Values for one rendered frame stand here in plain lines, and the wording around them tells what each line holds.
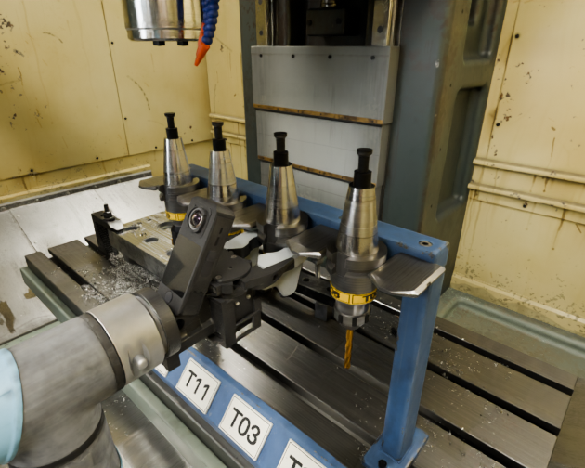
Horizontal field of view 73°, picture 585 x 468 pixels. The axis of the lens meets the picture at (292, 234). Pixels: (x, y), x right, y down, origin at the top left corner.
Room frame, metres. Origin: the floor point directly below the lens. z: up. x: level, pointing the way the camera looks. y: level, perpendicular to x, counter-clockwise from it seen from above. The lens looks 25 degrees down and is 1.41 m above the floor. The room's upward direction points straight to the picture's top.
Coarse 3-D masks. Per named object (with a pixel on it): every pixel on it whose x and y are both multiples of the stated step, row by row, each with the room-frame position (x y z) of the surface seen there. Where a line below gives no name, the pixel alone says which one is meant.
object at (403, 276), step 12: (384, 264) 0.35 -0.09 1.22; (396, 264) 0.35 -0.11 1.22; (408, 264) 0.35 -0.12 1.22; (420, 264) 0.35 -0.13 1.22; (432, 264) 0.35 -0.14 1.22; (372, 276) 0.33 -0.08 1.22; (384, 276) 0.33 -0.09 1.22; (396, 276) 0.33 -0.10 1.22; (408, 276) 0.33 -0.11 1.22; (420, 276) 0.33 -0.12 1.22; (432, 276) 0.33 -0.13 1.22; (384, 288) 0.31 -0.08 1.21; (396, 288) 0.31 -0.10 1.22; (408, 288) 0.30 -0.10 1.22; (420, 288) 0.31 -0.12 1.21
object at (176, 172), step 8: (168, 144) 0.58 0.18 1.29; (176, 144) 0.58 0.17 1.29; (168, 152) 0.58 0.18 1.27; (176, 152) 0.58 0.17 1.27; (184, 152) 0.59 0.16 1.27; (168, 160) 0.57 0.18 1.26; (176, 160) 0.57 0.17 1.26; (184, 160) 0.58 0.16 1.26; (168, 168) 0.57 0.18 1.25; (176, 168) 0.57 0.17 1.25; (184, 168) 0.58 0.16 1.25; (168, 176) 0.57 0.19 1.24; (176, 176) 0.57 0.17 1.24; (184, 176) 0.58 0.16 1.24; (168, 184) 0.57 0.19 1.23; (176, 184) 0.57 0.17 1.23; (184, 184) 0.57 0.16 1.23
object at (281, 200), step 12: (276, 168) 0.43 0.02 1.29; (288, 168) 0.43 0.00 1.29; (276, 180) 0.43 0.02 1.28; (288, 180) 0.43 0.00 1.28; (276, 192) 0.43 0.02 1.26; (288, 192) 0.43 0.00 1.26; (276, 204) 0.43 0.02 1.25; (288, 204) 0.43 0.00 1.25; (264, 216) 0.44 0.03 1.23; (276, 216) 0.43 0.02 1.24; (288, 216) 0.43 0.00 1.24; (300, 216) 0.44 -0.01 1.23
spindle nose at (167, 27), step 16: (128, 0) 0.79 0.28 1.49; (144, 0) 0.77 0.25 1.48; (160, 0) 0.77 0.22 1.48; (176, 0) 0.78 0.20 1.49; (192, 0) 0.80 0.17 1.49; (128, 16) 0.79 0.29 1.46; (144, 16) 0.77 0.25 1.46; (160, 16) 0.77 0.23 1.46; (176, 16) 0.78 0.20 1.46; (192, 16) 0.80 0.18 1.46; (128, 32) 0.81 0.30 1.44; (144, 32) 0.78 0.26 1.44; (160, 32) 0.77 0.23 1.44; (176, 32) 0.78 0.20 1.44; (192, 32) 0.80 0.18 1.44
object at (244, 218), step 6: (258, 204) 0.51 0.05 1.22; (264, 204) 0.51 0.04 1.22; (240, 210) 0.49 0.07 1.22; (246, 210) 0.49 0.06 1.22; (252, 210) 0.49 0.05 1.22; (258, 210) 0.49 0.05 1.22; (264, 210) 0.49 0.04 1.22; (240, 216) 0.47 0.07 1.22; (246, 216) 0.47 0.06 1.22; (252, 216) 0.47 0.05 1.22; (234, 222) 0.46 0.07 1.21; (240, 222) 0.45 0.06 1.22; (246, 222) 0.45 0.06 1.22; (252, 222) 0.45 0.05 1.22; (246, 228) 0.45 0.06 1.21; (252, 228) 0.45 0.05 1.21
